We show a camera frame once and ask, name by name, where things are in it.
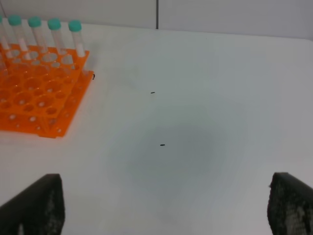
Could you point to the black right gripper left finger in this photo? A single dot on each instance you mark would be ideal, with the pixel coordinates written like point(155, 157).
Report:
point(37, 210)

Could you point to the row tube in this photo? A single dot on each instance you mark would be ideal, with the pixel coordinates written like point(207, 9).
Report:
point(75, 28)
point(4, 40)
point(35, 23)
point(15, 22)
point(54, 25)

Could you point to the orange test tube rack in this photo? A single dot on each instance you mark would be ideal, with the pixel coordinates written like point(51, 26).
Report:
point(41, 96)

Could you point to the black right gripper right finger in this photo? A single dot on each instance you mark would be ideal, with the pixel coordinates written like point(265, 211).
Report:
point(290, 206)

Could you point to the back row tube far right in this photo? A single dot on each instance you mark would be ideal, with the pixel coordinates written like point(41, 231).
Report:
point(75, 28)

